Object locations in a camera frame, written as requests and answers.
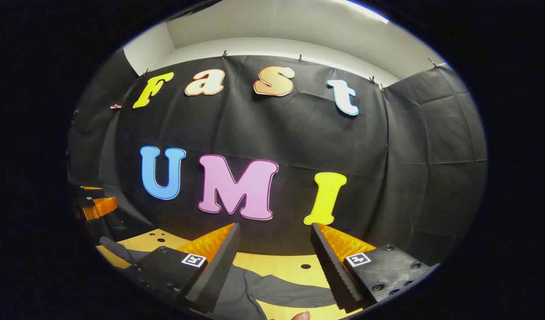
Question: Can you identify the grey collared shirt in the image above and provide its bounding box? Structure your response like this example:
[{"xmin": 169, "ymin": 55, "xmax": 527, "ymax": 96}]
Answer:
[{"xmin": 99, "ymin": 236, "xmax": 340, "ymax": 320}]

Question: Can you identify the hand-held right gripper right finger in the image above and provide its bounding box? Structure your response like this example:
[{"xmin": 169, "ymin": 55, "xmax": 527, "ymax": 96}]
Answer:
[{"xmin": 310, "ymin": 222, "xmax": 434, "ymax": 312}]

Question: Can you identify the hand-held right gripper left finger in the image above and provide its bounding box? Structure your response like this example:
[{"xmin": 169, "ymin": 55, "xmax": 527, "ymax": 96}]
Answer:
[{"xmin": 120, "ymin": 222, "xmax": 242, "ymax": 314}]

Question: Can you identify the black backdrop cloth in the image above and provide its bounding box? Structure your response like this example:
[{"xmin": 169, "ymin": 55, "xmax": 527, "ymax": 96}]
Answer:
[{"xmin": 67, "ymin": 47, "xmax": 489, "ymax": 267}]

